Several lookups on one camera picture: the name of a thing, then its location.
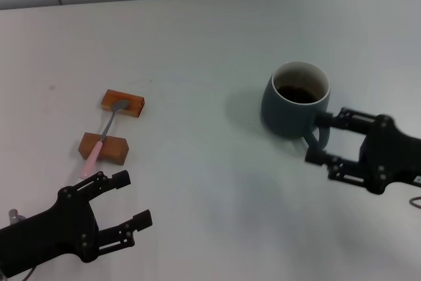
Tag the arched brown wooden block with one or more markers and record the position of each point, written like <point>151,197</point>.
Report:
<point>115,149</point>

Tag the grey ceramic mug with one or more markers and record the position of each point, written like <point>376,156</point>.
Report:
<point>279,113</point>

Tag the dark coffee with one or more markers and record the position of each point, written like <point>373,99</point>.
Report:
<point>297,94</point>

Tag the flat orange wooden block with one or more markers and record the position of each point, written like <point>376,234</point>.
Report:
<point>135,103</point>

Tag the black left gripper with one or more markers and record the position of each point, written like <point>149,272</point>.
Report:
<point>65,228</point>

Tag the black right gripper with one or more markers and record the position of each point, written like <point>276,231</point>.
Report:
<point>391,159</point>

